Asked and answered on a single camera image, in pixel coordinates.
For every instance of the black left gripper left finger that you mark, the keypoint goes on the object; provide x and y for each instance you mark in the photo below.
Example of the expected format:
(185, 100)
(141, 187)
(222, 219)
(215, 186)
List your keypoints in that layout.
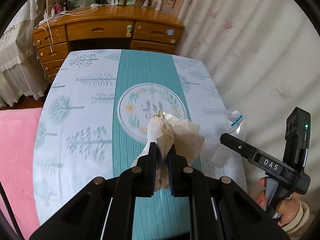
(104, 208)

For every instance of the cream floral curtain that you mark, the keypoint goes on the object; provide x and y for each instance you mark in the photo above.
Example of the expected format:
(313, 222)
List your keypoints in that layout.
(263, 56)

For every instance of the white lace bed skirt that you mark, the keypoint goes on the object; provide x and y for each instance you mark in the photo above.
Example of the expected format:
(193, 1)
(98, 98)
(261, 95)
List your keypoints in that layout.
(21, 71)

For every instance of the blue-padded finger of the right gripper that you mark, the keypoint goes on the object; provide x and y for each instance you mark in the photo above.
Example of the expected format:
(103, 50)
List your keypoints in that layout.
(245, 150)

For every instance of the teal white patterned tablecloth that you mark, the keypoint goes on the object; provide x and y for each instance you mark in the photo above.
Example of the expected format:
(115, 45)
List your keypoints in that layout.
(94, 120)

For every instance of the white tissue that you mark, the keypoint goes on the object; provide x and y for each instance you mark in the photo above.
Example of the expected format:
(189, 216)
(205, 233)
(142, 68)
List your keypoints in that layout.
(166, 131)

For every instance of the wooden desk with drawers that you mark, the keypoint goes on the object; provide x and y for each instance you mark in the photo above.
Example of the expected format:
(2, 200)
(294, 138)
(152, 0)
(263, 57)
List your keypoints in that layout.
(104, 27)

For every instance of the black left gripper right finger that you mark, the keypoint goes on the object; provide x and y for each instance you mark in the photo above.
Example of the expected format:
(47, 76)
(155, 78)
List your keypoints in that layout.
(218, 208)

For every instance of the person's right hand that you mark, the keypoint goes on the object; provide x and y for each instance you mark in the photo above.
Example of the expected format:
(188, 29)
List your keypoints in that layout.
(288, 208)

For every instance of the pink bed blanket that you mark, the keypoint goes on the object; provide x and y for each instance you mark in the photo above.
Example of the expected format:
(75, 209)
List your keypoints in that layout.
(18, 132)

